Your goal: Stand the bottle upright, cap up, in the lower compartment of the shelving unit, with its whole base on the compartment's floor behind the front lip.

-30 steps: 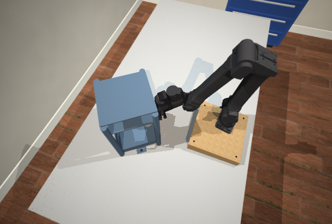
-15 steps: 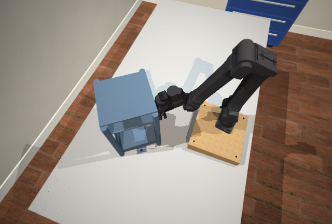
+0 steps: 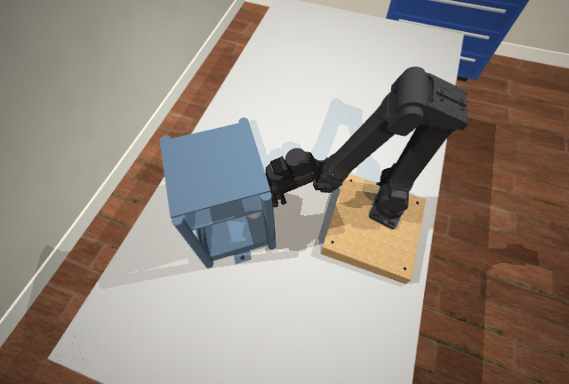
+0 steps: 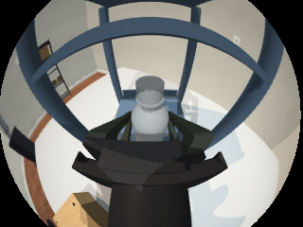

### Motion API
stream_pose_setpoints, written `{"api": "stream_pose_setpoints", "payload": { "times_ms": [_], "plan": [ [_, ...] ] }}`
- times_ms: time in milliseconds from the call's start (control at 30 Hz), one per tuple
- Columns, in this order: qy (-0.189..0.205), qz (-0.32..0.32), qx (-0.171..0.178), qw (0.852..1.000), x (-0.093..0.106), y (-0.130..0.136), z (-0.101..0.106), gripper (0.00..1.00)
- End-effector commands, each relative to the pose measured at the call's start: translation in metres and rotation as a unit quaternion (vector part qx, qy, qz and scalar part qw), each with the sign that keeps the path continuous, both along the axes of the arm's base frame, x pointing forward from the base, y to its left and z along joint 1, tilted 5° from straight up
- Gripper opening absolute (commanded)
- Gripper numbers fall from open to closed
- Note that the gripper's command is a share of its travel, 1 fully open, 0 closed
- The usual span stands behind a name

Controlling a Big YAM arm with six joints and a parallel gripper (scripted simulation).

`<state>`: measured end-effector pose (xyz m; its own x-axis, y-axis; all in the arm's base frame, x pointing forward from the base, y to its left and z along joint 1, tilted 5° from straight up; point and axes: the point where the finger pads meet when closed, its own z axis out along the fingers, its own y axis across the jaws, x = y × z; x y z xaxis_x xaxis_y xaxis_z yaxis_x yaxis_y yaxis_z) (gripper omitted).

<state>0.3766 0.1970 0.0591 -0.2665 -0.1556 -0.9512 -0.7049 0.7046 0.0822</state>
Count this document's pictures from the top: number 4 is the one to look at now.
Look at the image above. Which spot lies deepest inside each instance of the blue shelving unit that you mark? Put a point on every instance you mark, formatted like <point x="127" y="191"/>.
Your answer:
<point x="40" y="84"/>

